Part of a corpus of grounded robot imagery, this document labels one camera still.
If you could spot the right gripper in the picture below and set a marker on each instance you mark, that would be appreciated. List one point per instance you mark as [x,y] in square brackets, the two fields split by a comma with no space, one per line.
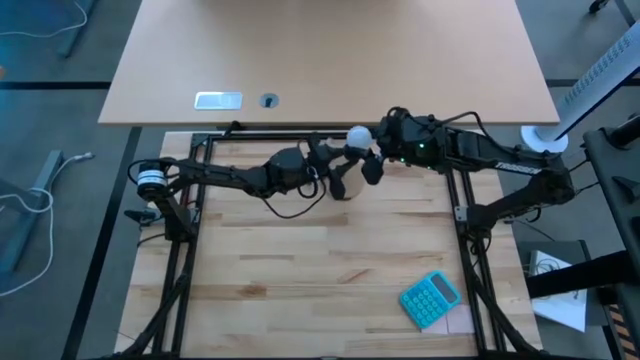
[412,140]

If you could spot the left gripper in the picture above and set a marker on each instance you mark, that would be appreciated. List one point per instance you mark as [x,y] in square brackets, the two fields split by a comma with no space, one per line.
[292,172]

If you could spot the white lightbulb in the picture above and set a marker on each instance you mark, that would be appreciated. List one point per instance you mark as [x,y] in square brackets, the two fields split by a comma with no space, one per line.
[359,137]

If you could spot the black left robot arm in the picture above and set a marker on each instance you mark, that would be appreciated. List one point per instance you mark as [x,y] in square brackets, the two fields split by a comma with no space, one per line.
[215,175]

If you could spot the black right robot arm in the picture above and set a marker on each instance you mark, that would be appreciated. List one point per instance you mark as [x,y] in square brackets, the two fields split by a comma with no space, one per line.
[500,162]

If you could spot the round desk grommet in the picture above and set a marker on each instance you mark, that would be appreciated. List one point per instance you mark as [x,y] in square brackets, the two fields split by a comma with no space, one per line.
[269,100]

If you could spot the beige desk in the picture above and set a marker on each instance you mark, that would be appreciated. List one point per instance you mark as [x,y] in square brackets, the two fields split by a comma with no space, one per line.
[325,55]

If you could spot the teal calculator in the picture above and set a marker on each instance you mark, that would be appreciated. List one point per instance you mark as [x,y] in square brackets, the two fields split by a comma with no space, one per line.
[430,300]

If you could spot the pink sticky note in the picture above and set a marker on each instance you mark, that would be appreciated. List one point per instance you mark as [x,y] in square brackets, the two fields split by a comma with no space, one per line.
[462,320]
[436,326]

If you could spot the black diagonal beam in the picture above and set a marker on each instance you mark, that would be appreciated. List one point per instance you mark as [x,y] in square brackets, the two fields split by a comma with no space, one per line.
[575,275]

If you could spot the white tower fan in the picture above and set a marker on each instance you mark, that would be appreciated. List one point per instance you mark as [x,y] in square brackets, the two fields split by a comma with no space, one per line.
[600,72]

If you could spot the black side table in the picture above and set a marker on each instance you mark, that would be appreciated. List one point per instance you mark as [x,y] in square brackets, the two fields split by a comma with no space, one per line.
[615,190]

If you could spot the white paper sheet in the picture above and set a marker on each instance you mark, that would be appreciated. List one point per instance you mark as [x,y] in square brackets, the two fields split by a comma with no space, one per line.
[565,310]

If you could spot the grey desk leg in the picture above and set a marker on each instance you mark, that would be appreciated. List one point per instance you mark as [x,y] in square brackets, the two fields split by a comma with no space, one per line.
[30,210]

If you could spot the black aluminium table frame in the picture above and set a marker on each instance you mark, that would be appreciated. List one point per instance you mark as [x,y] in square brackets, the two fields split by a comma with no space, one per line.
[260,136]

